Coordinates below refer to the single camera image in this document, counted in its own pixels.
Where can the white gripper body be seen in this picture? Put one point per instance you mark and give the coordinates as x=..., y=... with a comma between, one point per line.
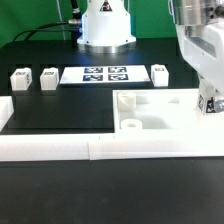
x=205, y=53

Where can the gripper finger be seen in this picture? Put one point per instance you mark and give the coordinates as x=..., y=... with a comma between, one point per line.
x=219, y=105

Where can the white square tabletop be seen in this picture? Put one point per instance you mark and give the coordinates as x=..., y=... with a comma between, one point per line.
x=160, y=111

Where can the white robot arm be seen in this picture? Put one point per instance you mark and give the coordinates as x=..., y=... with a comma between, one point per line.
x=106, y=27

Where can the white U-shaped obstacle fence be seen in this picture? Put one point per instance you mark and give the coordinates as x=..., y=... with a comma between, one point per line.
x=141, y=133

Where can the white base AprilTag sheet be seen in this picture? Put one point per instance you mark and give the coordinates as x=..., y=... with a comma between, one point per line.
x=104, y=74

